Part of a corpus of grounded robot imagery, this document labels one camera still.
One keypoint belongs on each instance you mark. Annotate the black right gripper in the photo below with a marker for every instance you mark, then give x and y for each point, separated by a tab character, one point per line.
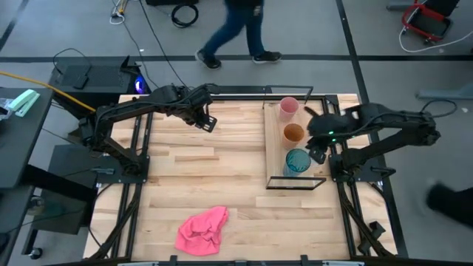
330	127

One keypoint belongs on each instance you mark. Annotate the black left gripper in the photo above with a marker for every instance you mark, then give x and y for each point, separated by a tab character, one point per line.
194	105

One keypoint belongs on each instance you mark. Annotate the large teal faceted cup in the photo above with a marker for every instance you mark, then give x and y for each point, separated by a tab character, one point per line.
297	162

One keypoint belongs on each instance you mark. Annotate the medium orange plastic cup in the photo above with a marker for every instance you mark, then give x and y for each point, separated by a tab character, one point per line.
293	134

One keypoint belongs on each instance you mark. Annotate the small pink plastic cup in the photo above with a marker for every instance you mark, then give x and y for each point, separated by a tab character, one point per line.
288	108

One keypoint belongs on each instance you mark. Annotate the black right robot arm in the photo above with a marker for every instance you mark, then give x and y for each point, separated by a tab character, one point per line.
391	136

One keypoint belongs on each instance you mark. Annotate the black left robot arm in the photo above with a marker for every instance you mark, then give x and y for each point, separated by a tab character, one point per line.
125	118

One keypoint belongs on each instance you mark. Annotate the person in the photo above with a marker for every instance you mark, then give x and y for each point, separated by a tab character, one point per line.
451	205
240	33

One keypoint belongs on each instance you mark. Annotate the pink microfibre cloth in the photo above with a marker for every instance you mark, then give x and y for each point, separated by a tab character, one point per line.
202	232

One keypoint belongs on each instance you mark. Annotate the black computer tower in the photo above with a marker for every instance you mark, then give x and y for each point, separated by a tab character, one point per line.
96	81

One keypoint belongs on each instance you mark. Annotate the grey desk foot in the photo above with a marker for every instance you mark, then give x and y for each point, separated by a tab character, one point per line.
445	92

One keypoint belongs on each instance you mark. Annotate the mint green stapler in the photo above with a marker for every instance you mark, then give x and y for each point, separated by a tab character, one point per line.
24	102

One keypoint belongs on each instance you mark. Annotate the black side desk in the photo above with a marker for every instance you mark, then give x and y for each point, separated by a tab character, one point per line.
18	147

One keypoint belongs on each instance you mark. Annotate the black table frame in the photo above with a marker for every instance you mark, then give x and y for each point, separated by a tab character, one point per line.
347	214

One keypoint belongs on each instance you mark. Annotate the red frame cart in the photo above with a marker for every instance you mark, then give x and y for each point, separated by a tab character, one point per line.
426	20

